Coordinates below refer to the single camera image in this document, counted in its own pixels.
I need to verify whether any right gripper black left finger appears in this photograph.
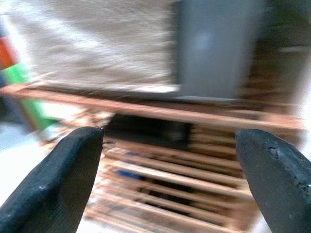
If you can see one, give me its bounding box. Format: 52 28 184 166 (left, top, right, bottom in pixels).
0 126 105 233

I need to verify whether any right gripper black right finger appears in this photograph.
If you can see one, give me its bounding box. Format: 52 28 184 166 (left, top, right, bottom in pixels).
234 128 311 233

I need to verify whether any grey fridge door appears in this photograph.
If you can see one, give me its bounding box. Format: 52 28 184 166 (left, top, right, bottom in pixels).
4 0 182 94

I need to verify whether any dark grey fridge body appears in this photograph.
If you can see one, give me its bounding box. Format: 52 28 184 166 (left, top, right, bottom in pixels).
177 0 265 100

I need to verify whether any wooden slatted pallet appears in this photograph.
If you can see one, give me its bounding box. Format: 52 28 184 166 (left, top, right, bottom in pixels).
0 41 308 233

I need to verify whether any green cutting board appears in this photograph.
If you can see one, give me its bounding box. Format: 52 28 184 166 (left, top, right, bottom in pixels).
1 63 61 136

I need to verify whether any orange cutting board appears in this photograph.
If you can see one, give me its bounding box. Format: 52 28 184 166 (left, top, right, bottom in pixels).
0 36 17 70

